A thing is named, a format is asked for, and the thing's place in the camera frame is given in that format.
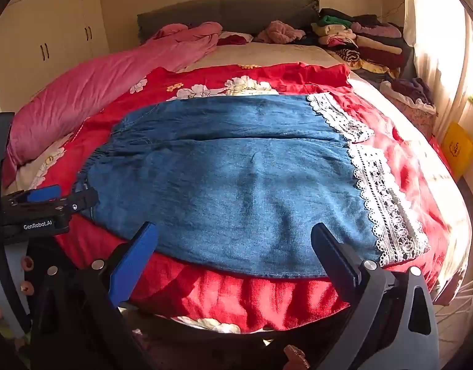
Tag white wardrobe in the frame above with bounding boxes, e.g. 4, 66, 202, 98
0, 0, 110, 114

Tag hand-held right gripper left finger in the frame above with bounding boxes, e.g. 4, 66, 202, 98
30, 221, 160, 370

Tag pink quilt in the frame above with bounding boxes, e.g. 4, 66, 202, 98
1, 21, 223, 189

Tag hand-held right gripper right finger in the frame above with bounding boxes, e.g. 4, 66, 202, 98
310, 222, 441, 370

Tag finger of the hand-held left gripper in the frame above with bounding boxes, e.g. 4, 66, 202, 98
57, 189, 99, 214
5, 185, 62, 206

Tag person's left hand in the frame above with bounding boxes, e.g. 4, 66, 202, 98
20, 255, 36, 297

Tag cream curtain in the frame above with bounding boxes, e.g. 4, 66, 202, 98
402, 0, 473, 139

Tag pink fluffy cloth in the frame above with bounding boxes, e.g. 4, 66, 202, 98
255, 20, 306, 45

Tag yellow box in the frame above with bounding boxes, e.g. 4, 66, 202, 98
440, 121, 473, 180

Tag pink frilled laundry basket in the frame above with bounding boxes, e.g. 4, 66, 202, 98
380, 81, 437, 137

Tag dark red cloth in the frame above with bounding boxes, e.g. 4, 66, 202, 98
217, 34, 248, 46

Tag grey headboard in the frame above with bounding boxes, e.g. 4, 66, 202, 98
137, 0, 321, 43

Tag red floral blanket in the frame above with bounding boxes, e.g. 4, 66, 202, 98
40, 62, 453, 334

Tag pile of folded clothes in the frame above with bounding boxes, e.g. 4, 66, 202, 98
302, 8, 414, 81

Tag dark purple clothes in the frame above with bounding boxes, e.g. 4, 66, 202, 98
392, 78, 434, 105

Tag blue denim lace-trimmed pants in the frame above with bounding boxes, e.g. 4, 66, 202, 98
72, 92, 431, 278

